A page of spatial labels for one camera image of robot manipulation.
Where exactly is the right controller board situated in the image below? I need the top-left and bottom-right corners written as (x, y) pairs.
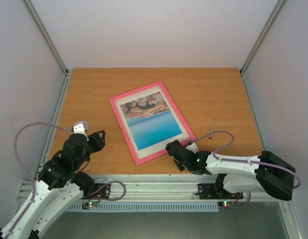
top-left (218, 201), bottom-right (236, 209)

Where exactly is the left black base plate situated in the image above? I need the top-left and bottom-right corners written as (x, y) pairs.
top-left (90, 183), bottom-right (111, 200)

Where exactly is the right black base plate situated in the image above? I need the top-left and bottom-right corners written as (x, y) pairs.
top-left (196, 183), bottom-right (219, 200)

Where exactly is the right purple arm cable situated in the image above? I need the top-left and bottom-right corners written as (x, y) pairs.
top-left (188, 130), bottom-right (302, 208)

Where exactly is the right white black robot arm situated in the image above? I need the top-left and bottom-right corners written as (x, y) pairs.
top-left (165, 140), bottom-right (296, 201)

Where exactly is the pink photo frame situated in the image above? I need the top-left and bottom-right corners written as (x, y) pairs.
top-left (109, 81), bottom-right (195, 165)

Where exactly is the grey slotted cable duct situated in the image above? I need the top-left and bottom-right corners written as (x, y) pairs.
top-left (67, 202), bottom-right (219, 213)

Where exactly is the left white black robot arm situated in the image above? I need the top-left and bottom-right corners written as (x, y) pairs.
top-left (0, 130), bottom-right (105, 239)

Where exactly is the left controller board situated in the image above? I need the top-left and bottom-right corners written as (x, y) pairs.
top-left (81, 201), bottom-right (98, 210)

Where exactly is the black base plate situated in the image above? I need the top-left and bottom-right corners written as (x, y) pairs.
top-left (90, 183), bottom-right (111, 200)
top-left (196, 183), bottom-right (219, 200)

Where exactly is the right aluminium corner post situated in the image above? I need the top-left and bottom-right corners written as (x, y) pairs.
top-left (240, 0), bottom-right (287, 78)

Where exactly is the controller board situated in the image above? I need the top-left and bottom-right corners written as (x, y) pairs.
top-left (81, 201), bottom-right (98, 210)
top-left (218, 201), bottom-right (236, 209)

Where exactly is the aluminium front rail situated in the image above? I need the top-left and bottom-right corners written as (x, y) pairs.
top-left (16, 173), bottom-right (292, 202)

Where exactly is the beach landscape photo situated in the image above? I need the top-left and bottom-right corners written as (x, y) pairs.
top-left (120, 90), bottom-right (183, 151)

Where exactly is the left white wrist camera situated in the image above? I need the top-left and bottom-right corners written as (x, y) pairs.
top-left (73, 120), bottom-right (89, 140)

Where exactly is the left aluminium corner post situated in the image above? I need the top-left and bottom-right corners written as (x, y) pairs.
top-left (22, 0), bottom-right (68, 76)

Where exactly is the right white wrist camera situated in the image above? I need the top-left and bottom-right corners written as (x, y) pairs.
top-left (186, 140), bottom-right (198, 153)

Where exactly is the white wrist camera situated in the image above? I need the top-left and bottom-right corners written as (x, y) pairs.
top-left (73, 120), bottom-right (89, 140)
top-left (186, 140), bottom-right (198, 153)

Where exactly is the aluminium corner post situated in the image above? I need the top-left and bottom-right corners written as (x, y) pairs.
top-left (22, 0), bottom-right (68, 76)
top-left (240, 0), bottom-right (287, 78)

